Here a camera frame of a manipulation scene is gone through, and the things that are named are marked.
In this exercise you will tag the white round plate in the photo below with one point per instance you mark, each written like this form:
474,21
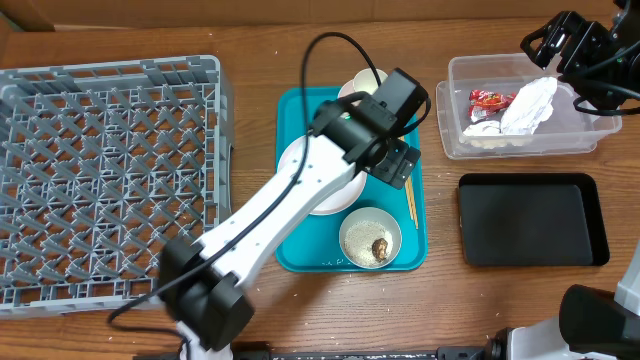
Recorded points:
338,201

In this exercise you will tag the red snack wrapper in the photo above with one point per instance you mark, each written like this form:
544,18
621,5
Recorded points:
484,104

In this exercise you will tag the clear plastic bin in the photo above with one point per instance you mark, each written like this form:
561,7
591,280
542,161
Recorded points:
567,131

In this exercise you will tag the grey dishwasher rack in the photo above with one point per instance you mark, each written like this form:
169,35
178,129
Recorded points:
101,165

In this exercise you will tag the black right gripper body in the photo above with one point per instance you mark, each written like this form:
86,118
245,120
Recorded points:
589,45

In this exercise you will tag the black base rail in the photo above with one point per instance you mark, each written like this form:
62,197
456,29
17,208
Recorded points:
442,353

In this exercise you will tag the small white tissue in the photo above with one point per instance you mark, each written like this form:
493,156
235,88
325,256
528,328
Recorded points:
483,128

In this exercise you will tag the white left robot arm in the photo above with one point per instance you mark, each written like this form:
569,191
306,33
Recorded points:
204,283

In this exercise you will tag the pink shallow bowl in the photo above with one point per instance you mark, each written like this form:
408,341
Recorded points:
348,89

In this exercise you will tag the black plastic tray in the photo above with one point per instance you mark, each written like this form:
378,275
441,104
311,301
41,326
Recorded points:
531,219

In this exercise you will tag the grey bowl with rice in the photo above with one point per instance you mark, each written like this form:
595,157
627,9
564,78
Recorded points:
361,228

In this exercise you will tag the brown food piece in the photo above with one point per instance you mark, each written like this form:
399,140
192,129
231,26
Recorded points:
379,249

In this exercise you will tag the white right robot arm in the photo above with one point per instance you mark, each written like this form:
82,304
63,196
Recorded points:
591,324

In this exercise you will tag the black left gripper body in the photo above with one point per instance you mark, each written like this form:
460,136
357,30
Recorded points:
394,165

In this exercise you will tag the white paper cup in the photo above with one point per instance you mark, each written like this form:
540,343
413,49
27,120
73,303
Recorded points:
368,81

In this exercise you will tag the teal plastic tray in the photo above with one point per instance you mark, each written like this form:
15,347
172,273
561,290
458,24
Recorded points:
314,245

